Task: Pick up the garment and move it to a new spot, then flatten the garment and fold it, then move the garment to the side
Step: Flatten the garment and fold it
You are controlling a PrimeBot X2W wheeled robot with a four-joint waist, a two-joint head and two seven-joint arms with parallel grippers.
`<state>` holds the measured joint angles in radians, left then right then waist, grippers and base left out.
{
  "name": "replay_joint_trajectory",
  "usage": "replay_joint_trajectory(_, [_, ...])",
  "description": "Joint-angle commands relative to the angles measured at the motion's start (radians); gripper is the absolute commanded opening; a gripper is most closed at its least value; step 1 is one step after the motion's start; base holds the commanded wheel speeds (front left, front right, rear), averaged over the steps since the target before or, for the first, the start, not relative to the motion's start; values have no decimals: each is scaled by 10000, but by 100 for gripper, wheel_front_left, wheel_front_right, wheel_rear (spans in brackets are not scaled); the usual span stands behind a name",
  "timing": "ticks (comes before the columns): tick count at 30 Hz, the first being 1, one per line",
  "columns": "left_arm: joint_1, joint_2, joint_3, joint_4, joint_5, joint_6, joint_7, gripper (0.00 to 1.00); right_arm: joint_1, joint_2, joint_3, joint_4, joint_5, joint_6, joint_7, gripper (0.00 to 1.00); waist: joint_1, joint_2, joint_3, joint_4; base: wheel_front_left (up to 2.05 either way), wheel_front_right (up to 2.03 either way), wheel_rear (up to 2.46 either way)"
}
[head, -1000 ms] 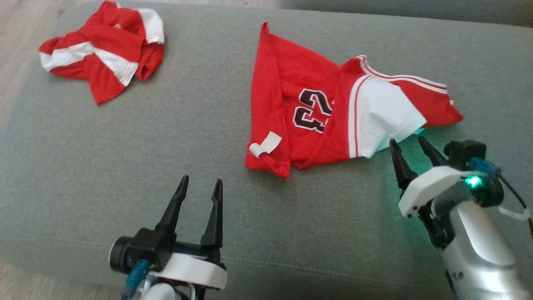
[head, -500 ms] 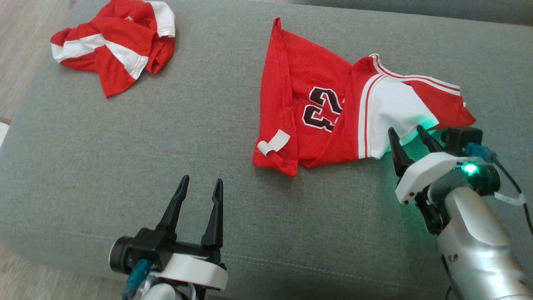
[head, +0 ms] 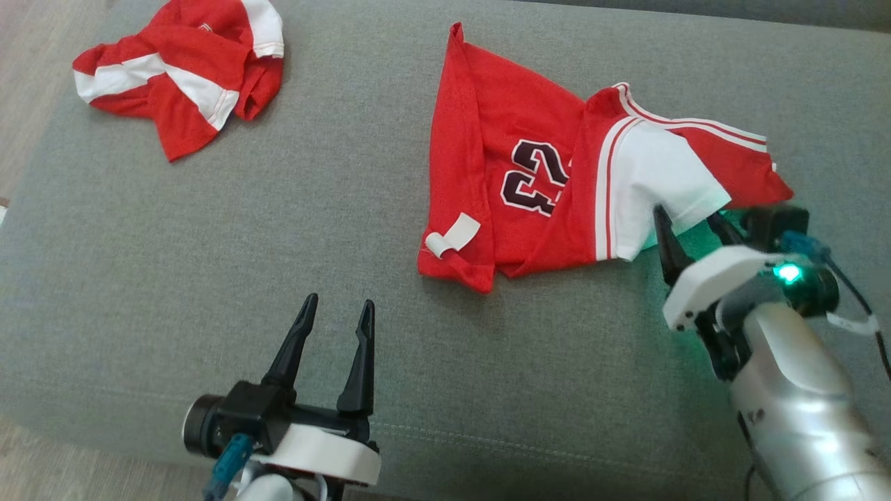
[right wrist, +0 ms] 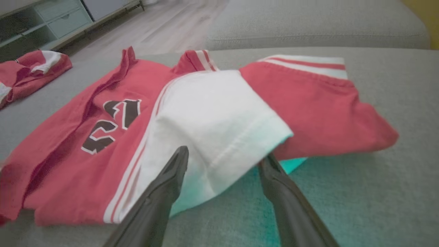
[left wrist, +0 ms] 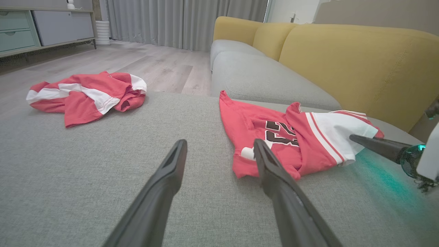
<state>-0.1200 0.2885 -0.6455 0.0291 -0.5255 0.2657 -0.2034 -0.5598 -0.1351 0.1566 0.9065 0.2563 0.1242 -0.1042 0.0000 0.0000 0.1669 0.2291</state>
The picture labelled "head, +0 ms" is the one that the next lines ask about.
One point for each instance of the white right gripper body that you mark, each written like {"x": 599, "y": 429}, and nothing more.
{"x": 717, "y": 282}

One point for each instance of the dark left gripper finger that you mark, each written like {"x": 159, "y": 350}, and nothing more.
{"x": 292, "y": 348}
{"x": 360, "y": 369}

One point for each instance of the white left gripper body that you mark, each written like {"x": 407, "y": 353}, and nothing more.
{"x": 327, "y": 452}

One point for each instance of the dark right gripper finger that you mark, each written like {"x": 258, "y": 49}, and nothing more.
{"x": 672, "y": 243}
{"x": 724, "y": 229}

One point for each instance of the red jersey with number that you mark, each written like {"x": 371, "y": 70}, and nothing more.
{"x": 515, "y": 139}

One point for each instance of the red shorts with white stripes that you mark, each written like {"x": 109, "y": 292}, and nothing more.
{"x": 181, "y": 76}

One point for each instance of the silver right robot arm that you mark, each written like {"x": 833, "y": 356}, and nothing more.
{"x": 800, "y": 403}

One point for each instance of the large grey sofa seat cushion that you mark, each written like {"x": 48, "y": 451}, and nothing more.
{"x": 348, "y": 229}

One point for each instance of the small grey sofa seat cushion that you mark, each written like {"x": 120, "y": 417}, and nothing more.
{"x": 731, "y": 10}

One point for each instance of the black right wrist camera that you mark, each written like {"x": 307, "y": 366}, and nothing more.
{"x": 776, "y": 226}

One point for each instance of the blue right camera plug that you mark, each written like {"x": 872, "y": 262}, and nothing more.
{"x": 804, "y": 247}

